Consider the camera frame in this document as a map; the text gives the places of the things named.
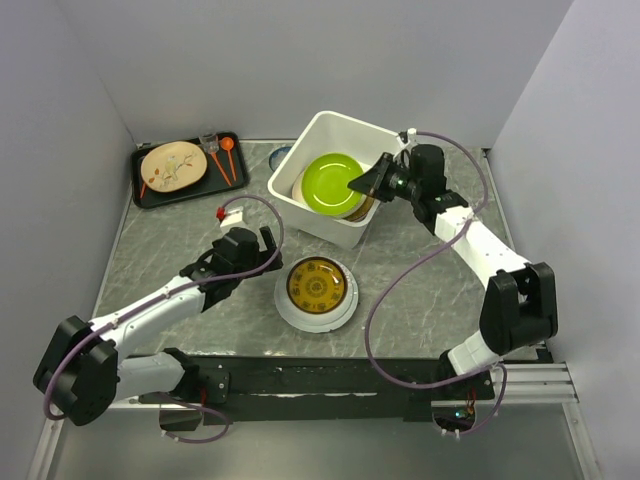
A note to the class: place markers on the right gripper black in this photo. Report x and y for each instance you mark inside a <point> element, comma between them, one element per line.
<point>372,181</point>

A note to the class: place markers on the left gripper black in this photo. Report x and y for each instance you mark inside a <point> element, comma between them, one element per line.
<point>271,248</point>

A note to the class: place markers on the woven bamboo mat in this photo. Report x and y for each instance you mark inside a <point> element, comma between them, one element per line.
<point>361,211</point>

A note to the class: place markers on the green plate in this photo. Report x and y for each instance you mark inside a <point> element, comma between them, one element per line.
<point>324,185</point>

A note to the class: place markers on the cream plate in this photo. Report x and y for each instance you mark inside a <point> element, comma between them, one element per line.
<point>297,195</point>

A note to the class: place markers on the yellow patterned dark plate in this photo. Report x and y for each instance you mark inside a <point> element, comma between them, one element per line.
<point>316,285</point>

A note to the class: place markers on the white plate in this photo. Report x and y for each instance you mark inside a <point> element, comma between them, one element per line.
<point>316,324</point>

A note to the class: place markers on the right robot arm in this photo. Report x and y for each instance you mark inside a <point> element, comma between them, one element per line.
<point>519,307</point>

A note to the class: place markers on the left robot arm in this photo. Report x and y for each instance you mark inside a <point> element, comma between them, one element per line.
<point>88,364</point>

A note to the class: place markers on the white plastic bin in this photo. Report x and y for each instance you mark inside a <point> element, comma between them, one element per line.
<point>329,132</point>

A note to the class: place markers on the black serving tray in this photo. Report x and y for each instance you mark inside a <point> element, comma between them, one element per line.
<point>210,184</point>

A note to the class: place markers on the small blue patterned dish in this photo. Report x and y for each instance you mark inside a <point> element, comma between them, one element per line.
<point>277,156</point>

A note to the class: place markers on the orange chopstick-like stick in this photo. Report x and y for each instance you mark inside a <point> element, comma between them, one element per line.
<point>220,168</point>

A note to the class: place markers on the orange spoon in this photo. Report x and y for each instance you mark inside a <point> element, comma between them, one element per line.
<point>227,144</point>

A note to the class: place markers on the small clear glass cup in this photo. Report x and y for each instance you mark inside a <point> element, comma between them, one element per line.
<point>209,142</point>

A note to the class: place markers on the beige bird plate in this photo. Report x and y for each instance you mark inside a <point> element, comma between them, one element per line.
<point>173,166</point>

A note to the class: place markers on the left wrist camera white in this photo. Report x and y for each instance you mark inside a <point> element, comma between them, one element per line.
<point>231,218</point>

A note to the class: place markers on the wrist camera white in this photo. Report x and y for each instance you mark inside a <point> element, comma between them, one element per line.
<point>231,218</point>
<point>407,138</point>

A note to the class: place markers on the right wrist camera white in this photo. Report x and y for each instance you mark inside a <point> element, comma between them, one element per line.
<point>407,138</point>

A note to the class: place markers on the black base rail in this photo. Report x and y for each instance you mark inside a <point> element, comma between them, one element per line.
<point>289,388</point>

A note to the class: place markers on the aluminium frame rail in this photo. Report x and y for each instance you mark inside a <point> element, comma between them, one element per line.
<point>527,384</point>

